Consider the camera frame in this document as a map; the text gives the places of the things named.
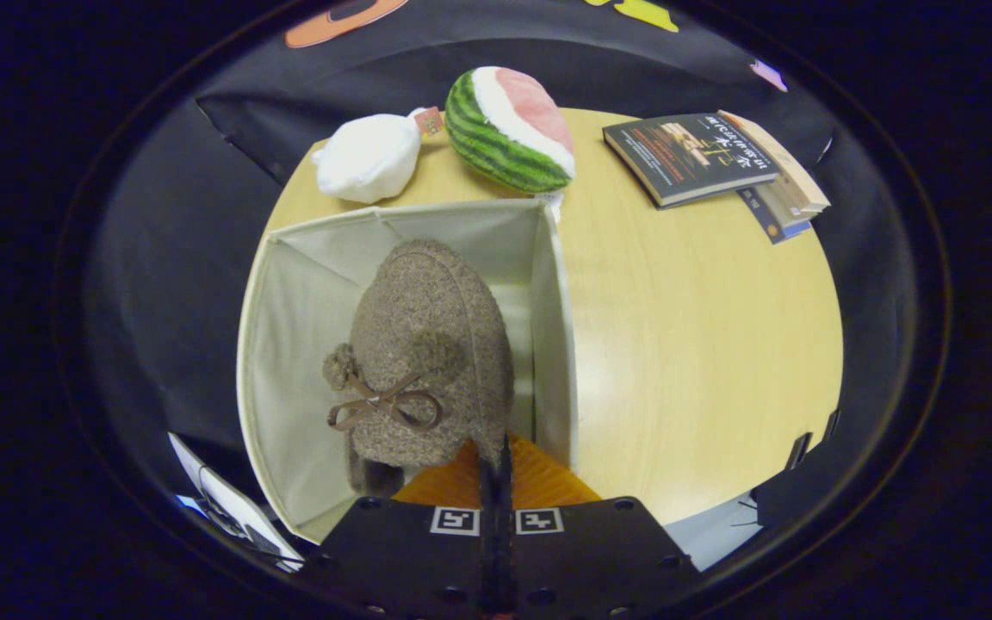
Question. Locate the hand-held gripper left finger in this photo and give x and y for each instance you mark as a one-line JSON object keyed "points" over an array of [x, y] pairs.
{"points": [[401, 560]]}

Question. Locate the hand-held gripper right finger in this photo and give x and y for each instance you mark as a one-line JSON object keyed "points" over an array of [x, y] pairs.
{"points": [[591, 560]]}

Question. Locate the cream fabric storage box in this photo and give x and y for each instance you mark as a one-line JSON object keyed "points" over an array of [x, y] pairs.
{"points": [[298, 387]]}

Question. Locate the brown fuzzy slipper shoe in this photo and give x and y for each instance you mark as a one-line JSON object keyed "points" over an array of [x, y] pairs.
{"points": [[431, 344]]}

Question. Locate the white sheet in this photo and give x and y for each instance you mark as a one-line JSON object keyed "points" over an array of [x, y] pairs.
{"points": [[229, 508]]}

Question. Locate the blue printed packet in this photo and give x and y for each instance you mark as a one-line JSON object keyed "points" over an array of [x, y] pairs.
{"points": [[190, 505]]}

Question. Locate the blue cover book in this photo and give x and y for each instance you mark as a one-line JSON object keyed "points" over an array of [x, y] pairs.
{"points": [[770, 222]]}

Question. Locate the white plush toy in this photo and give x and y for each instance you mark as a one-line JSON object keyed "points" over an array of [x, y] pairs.
{"points": [[367, 159]]}

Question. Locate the black cover book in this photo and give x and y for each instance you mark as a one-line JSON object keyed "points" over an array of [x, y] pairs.
{"points": [[685, 159]]}

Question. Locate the tan cover book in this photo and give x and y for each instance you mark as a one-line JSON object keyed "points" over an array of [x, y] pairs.
{"points": [[797, 189]]}

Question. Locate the watermelon slice plush toy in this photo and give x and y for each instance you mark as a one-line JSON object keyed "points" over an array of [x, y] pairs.
{"points": [[500, 142]]}

